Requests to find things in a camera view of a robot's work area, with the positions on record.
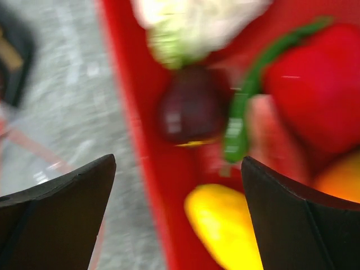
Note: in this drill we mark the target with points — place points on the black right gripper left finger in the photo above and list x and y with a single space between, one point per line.
55 225

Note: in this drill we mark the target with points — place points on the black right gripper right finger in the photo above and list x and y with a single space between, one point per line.
298 227

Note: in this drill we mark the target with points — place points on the yellow toy mango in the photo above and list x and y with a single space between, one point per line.
221 220

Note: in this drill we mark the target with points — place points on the toy watermelon slice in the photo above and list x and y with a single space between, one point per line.
271 143

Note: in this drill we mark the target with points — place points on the toy cauliflower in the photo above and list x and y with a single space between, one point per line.
179 33

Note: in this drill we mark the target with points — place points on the clear zip top bag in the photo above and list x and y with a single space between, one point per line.
25 161

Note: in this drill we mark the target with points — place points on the orange green toy mango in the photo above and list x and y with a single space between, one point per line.
341 179

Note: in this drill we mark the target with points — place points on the green toy chili pepper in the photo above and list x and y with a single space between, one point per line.
235 142

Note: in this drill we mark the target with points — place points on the black serving tray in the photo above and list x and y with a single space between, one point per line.
18 51

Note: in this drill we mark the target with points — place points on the red plastic bin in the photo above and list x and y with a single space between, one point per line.
169 172

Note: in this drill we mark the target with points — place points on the red toy bell pepper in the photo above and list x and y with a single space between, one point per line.
316 88

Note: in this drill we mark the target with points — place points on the dark purple toy onion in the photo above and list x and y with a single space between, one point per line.
192 108

